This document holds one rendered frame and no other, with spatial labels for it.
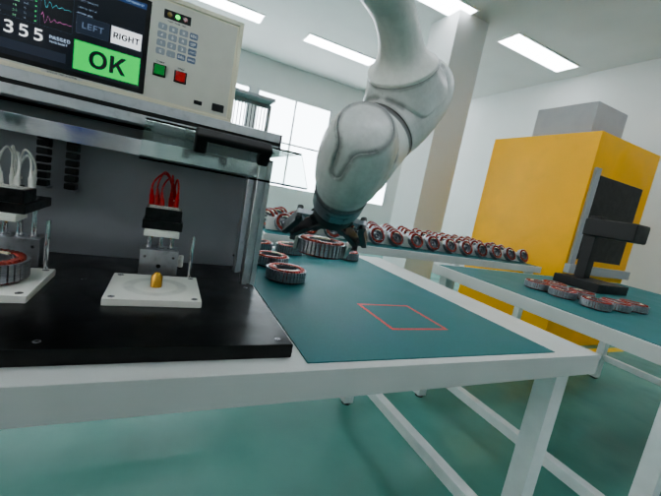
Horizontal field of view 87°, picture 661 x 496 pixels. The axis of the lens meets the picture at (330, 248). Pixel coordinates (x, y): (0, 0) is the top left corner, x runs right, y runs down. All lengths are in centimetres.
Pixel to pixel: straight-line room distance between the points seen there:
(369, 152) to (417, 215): 399
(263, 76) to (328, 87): 134
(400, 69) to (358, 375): 45
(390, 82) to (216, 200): 57
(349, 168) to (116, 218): 65
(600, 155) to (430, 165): 164
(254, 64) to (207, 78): 666
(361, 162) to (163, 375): 36
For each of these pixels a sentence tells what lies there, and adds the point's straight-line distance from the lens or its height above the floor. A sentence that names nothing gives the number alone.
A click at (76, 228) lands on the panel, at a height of 83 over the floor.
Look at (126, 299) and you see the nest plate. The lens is 66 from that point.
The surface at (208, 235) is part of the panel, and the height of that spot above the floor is 85.
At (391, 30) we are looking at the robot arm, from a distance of 53.
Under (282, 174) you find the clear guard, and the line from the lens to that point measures 57.
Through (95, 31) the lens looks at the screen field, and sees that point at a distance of 86.
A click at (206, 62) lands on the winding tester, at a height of 122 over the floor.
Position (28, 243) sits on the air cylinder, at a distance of 86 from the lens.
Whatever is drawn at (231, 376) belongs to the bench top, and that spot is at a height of 75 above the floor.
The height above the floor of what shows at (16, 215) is 88.
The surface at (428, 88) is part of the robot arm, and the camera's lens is 56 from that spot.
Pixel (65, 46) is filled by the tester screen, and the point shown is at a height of 118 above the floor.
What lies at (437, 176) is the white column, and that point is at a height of 146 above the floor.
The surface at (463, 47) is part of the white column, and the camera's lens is 489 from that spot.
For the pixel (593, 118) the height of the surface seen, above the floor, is 214.
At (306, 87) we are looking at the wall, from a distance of 772.
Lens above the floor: 100
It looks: 8 degrees down
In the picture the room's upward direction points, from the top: 11 degrees clockwise
